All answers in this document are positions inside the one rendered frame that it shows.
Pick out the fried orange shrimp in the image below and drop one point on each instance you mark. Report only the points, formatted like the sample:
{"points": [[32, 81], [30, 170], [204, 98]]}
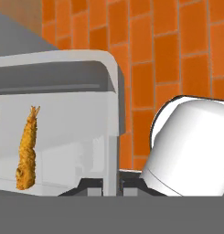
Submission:
{"points": [[27, 152]]}

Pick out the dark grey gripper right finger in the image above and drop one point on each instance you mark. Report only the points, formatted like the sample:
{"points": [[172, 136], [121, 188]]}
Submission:
{"points": [[128, 184]]}

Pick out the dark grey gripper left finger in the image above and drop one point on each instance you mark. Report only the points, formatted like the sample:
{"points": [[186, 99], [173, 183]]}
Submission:
{"points": [[91, 185]]}

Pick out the white rounded dome object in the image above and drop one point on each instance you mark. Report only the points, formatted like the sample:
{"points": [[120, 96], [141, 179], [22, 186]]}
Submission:
{"points": [[192, 146]]}

